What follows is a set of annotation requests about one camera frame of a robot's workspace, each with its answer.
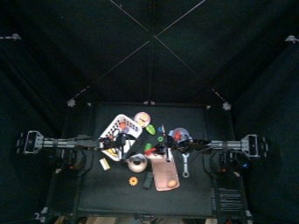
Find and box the white and yellow block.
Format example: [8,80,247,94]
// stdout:
[97,157,112,172]

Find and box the thin diagonal frame cord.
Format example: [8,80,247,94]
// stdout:
[68,0,208,106]
[107,0,231,109]

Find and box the pink plate with fried egg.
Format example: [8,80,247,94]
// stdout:
[133,111,152,129]

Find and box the silver toy wrench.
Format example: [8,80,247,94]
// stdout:
[181,152,192,179]

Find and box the blue toy pot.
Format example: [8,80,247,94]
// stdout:
[168,127,192,144]

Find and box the white printed label sticker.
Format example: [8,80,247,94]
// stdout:
[218,187,243,214]

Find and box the white plastic laundry basket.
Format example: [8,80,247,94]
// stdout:
[97,114,144,162]

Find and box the green toy leaf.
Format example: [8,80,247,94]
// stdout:
[144,123,157,136]

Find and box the pink rectangular tray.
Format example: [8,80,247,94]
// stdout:
[149,156,181,193]

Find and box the white toy kettle grey handle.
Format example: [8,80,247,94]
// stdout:
[125,153,149,174]

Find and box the patterned box with red circle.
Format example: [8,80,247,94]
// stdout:
[143,171,155,189]

